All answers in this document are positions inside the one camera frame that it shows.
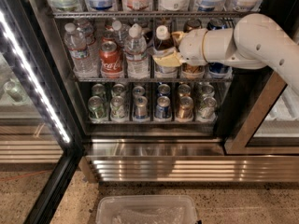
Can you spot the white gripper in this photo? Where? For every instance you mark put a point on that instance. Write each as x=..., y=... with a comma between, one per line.
x=192, y=46

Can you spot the brown tea bottle white label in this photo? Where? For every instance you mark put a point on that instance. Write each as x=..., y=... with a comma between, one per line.
x=163, y=44

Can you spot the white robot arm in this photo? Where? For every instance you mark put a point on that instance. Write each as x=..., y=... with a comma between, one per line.
x=254, y=43

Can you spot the front centre water bottle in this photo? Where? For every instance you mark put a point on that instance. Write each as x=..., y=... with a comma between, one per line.
x=137, y=58

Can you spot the water bottle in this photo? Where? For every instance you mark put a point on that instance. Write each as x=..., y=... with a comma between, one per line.
x=78, y=49
x=137, y=58
x=87, y=29
x=121, y=31

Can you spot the rear gold can bottom shelf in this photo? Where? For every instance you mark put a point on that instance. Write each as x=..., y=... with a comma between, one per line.
x=184, y=90

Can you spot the gold can shelf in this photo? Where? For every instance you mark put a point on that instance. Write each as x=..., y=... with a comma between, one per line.
x=185, y=108
x=184, y=90

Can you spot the rear blue can bottom shelf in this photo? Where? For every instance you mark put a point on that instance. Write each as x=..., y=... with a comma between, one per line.
x=163, y=90

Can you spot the blue can shelf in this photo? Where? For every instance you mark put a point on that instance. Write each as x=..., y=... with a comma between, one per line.
x=163, y=90
x=163, y=108

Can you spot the rear centre water bottle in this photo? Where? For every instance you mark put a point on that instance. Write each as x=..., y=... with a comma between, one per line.
x=121, y=31

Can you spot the front blue can bottom shelf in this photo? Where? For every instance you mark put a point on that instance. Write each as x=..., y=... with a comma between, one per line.
x=163, y=108

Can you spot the front gold can bottom shelf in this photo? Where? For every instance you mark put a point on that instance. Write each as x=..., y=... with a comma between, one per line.
x=185, y=108

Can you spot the rear green can bottom shelf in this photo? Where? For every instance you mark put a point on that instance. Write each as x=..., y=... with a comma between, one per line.
x=100, y=91

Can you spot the green can shelf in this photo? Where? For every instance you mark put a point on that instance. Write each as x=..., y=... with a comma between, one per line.
x=97, y=109
x=100, y=91

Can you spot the rear left water bottle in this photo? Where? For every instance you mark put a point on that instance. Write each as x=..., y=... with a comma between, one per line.
x=87, y=29

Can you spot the front left water bottle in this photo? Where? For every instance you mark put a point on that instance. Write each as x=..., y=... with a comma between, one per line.
x=78, y=49

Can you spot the front green can bottom shelf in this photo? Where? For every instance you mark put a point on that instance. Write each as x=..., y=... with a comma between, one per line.
x=97, y=109

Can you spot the steel fridge base grille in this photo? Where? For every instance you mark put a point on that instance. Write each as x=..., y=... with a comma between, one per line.
x=154, y=161

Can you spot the open glass fridge door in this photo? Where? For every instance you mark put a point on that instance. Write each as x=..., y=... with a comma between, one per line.
x=39, y=38

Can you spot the rear silver can bottom right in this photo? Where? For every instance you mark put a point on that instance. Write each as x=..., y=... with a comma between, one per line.
x=205, y=90

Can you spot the rear silver blue can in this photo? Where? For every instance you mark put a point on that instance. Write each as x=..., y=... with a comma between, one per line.
x=138, y=91

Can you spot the silver blue can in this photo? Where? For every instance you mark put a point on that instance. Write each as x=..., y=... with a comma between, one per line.
x=138, y=91
x=141, y=112

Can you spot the front silver blue can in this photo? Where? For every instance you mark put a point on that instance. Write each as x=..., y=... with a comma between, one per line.
x=141, y=112

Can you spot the front red Coca-Cola can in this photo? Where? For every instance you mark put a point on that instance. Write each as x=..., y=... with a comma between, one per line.
x=111, y=60

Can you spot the red coca-cola can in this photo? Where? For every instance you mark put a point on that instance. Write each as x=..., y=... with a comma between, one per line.
x=111, y=60
x=108, y=24
x=108, y=36

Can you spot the middle red Coca-Cola can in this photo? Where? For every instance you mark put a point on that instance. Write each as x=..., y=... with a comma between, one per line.
x=108, y=36

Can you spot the rear white green can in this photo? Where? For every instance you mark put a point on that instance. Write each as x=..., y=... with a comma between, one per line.
x=118, y=90

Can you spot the white green can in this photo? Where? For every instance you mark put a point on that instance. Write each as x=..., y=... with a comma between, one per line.
x=118, y=90
x=118, y=111

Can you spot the rear red Coca-Cola can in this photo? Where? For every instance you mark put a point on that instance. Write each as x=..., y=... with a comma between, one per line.
x=108, y=24

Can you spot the front silver can bottom right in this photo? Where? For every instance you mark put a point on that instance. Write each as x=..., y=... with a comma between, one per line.
x=206, y=109

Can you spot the front white green can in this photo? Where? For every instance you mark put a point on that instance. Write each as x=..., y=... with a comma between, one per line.
x=118, y=111

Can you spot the white LED light strip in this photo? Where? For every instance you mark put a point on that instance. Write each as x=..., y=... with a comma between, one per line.
x=8, y=34

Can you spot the clear plastic bin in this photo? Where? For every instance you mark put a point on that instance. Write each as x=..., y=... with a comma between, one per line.
x=147, y=209

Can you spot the middle wire shelf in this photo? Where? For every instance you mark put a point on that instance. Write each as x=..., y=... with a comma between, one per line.
x=151, y=80

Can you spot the wire shelf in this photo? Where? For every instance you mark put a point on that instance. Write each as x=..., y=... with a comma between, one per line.
x=149, y=14
x=151, y=80

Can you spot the top wire shelf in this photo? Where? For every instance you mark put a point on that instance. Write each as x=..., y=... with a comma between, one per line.
x=149, y=14

